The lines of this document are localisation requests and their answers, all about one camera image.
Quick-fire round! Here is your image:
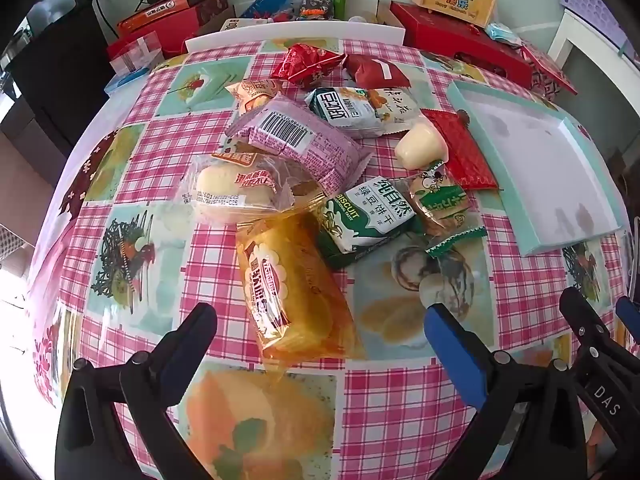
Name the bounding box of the clear plastic box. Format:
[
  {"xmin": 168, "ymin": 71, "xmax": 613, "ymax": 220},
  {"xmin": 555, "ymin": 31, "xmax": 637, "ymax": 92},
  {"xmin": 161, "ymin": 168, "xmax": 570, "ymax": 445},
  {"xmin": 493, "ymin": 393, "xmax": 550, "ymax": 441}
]
[{"xmin": 107, "ymin": 32, "xmax": 164, "ymax": 77}]

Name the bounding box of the cream jelly cup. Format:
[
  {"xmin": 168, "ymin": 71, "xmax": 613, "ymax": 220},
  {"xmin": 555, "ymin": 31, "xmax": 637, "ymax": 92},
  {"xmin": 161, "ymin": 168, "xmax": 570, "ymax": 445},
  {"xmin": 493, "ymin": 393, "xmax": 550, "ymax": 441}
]
[{"xmin": 395, "ymin": 122, "xmax": 449, "ymax": 170}]

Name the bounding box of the red gift box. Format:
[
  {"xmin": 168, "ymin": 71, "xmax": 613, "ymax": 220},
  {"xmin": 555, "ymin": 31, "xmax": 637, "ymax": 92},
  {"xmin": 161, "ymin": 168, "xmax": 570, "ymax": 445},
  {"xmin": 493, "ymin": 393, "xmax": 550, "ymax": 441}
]
[{"xmin": 390, "ymin": 1, "xmax": 534, "ymax": 92}]

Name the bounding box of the dark red white-striped packet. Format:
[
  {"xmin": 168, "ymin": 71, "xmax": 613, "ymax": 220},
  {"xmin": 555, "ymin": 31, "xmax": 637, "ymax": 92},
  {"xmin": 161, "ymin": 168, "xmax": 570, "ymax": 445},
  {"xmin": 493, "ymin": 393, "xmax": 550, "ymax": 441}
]
[{"xmin": 345, "ymin": 54, "xmax": 412, "ymax": 91}]

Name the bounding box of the clear bun packet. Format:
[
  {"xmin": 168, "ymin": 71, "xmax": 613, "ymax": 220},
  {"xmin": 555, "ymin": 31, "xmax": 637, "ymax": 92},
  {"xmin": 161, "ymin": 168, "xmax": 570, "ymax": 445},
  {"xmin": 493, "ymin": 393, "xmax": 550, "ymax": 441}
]
[{"xmin": 191, "ymin": 152, "xmax": 326, "ymax": 227}]

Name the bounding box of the teal shallow box tray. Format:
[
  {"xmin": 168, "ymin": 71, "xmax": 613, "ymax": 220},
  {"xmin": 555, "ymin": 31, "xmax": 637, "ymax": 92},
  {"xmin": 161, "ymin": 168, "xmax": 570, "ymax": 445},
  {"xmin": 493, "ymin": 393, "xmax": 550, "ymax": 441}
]
[{"xmin": 446, "ymin": 80, "xmax": 627, "ymax": 258}]

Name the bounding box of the white yellow card box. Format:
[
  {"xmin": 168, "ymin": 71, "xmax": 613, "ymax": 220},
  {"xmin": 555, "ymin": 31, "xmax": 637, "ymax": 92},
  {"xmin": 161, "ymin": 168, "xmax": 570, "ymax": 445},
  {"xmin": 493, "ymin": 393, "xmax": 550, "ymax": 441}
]
[{"xmin": 220, "ymin": 17, "xmax": 274, "ymax": 34}]

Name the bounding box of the green clear cake packet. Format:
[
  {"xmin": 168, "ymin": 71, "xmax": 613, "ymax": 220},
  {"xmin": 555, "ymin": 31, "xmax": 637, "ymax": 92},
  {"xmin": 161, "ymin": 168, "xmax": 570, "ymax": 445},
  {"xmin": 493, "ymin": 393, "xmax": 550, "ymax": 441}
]
[{"xmin": 407, "ymin": 160, "xmax": 489, "ymax": 259}]

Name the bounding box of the blue face mask pack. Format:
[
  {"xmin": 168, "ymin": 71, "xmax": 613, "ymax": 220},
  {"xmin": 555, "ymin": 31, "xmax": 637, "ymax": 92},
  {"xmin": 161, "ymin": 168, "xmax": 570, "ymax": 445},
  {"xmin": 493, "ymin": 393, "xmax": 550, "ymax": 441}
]
[{"xmin": 485, "ymin": 22, "xmax": 522, "ymax": 47}]

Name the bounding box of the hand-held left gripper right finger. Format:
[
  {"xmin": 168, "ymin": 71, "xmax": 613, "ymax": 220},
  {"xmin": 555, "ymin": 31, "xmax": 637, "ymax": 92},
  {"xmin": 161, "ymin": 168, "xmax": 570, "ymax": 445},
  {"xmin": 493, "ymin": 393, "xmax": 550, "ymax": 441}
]
[{"xmin": 424, "ymin": 303, "xmax": 589, "ymax": 480}]

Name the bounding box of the red patterned box lid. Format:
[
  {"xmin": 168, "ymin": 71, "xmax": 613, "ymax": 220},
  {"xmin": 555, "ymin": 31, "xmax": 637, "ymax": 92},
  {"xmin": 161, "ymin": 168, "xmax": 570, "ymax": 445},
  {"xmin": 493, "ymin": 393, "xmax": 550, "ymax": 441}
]
[{"xmin": 520, "ymin": 42, "xmax": 579, "ymax": 102}]

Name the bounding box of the orange red box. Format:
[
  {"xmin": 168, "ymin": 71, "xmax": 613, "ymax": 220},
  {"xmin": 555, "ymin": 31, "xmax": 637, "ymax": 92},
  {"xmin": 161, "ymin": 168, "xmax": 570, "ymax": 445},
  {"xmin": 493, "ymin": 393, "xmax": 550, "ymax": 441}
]
[{"xmin": 117, "ymin": 0, "xmax": 202, "ymax": 37}]

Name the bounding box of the green white biscuit packet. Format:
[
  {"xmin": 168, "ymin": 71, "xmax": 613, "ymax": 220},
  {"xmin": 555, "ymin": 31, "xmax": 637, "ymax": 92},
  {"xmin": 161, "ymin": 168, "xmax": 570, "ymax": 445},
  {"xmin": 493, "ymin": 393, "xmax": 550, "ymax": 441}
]
[
  {"xmin": 305, "ymin": 87, "xmax": 387, "ymax": 140},
  {"xmin": 315, "ymin": 177, "xmax": 417, "ymax": 269}
]

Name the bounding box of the pink barcode snack packet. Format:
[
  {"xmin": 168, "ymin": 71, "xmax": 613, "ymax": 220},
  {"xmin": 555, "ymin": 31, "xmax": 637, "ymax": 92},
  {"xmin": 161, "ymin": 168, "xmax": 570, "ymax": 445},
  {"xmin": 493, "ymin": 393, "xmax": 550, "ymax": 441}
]
[{"xmin": 225, "ymin": 92, "xmax": 374, "ymax": 197}]

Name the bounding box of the yellow soft bread packet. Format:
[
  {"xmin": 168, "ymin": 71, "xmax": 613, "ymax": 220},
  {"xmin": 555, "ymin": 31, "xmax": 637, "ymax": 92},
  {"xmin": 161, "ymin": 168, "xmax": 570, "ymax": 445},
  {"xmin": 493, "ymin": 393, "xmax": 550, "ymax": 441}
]
[{"xmin": 235, "ymin": 211, "xmax": 367, "ymax": 372}]

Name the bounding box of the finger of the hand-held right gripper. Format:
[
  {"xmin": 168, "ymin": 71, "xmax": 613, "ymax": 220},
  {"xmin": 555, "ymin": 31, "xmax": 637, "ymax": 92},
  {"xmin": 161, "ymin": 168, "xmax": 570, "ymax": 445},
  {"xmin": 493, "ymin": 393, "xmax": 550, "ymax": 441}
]
[
  {"xmin": 559, "ymin": 287, "xmax": 607, "ymax": 362},
  {"xmin": 615, "ymin": 297, "xmax": 640, "ymax": 346}
]

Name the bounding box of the pink checkered tablecloth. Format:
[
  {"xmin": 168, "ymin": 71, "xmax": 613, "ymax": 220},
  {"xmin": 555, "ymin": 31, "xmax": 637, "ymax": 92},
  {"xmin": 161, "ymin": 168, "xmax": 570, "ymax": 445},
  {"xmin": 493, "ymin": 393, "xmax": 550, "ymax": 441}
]
[{"xmin": 25, "ymin": 37, "xmax": 632, "ymax": 480}]

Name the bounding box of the purple perforated panel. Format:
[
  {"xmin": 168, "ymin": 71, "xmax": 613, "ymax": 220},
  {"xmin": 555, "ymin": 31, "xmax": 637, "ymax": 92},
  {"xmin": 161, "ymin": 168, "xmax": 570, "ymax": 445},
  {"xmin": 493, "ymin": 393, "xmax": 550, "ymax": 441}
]
[{"xmin": 559, "ymin": 0, "xmax": 640, "ymax": 52}]

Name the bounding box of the cardboard box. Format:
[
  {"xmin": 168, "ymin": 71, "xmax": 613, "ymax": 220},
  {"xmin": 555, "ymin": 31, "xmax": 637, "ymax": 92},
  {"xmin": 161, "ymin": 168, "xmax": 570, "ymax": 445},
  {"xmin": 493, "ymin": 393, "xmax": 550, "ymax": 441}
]
[{"xmin": 192, "ymin": 0, "xmax": 407, "ymax": 37}]

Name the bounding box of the maroon patterned box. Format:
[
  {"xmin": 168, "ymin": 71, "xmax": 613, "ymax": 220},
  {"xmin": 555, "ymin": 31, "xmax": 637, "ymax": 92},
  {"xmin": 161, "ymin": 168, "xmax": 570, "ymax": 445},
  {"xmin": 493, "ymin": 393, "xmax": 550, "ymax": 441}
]
[{"xmin": 187, "ymin": 0, "xmax": 229, "ymax": 29}]

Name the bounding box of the dark cabinet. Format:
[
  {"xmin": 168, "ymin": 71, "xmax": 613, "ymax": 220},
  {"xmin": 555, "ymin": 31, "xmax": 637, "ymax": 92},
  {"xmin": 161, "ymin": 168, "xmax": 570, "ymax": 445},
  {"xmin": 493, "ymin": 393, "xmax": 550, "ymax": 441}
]
[{"xmin": 0, "ymin": 0, "xmax": 110, "ymax": 183}]

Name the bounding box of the dark patterned toy pack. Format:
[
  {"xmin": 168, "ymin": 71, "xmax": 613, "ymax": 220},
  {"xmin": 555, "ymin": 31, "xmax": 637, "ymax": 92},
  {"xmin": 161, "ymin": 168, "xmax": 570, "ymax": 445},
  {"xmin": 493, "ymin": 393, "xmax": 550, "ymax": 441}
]
[{"xmin": 299, "ymin": 0, "xmax": 337, "ymax": 19}]

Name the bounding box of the beige swiss roll packet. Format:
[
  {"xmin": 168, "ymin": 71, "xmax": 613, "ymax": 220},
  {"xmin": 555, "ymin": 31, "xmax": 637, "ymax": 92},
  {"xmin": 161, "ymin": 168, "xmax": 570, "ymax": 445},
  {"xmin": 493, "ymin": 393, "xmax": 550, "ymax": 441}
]
[{"xmin": 225, "ymin": 79, "xmax": 284, "ymax": 117}]

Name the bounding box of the red crinkled snack packet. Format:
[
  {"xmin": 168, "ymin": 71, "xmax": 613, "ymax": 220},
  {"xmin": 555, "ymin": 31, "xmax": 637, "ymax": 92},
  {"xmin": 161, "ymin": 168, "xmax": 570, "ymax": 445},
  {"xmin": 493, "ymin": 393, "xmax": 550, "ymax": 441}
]
[{"xmin": 270, "ymin": 43, "xmax": 347, "ymax": 91}]

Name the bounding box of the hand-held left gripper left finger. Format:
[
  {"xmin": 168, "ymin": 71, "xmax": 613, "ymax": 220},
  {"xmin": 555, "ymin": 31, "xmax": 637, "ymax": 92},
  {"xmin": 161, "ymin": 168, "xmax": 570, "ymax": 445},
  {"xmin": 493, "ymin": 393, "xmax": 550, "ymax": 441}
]
[{"xmin": 55, "ymin": 302, "xmax": 219, "ymax": 480}]

